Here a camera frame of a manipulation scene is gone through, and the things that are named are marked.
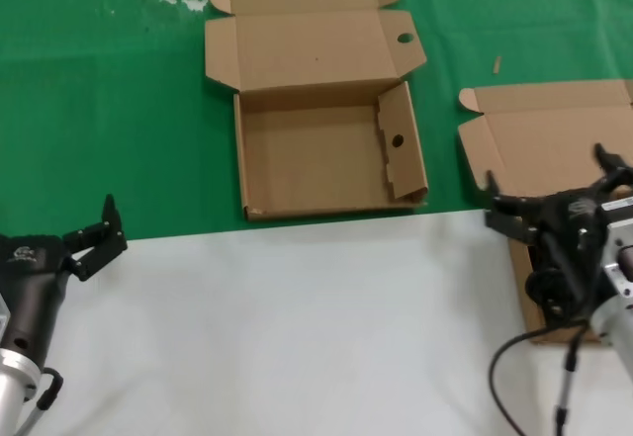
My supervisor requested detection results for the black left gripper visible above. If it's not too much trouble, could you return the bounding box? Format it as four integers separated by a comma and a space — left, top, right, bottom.
0, 193, 129, 361

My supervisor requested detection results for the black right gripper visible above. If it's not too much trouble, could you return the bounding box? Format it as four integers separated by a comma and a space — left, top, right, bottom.
483, 142, 633, 328

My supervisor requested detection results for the plain open cardboard box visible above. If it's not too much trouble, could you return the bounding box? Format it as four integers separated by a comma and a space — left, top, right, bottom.
457, 78, 633, 347

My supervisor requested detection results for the cardboard box with round holes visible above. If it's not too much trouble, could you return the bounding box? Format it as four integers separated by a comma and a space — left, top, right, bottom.
203, 0, 429, 222

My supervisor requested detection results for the green table mat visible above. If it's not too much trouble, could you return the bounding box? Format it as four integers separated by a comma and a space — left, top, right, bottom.
0, 0, 633, 249

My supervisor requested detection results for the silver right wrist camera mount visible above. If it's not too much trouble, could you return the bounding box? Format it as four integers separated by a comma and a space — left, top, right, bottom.
598, 197, 633, 304

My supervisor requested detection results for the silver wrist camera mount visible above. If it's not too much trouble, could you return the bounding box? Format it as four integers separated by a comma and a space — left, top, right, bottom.
598, 197, 633, 304
0, 291, 12, 343

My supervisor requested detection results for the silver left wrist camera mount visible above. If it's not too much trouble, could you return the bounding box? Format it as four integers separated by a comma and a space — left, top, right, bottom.
0, 291, 12, 343

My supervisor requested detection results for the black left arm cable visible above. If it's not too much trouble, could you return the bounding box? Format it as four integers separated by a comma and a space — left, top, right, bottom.
14, 366, 64, 436

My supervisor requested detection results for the cable with silver connector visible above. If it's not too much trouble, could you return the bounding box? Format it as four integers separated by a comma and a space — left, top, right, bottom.
553, 331, 584, 436

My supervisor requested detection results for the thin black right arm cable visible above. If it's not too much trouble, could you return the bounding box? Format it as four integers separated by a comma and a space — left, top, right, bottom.
488, 319, 594, 436

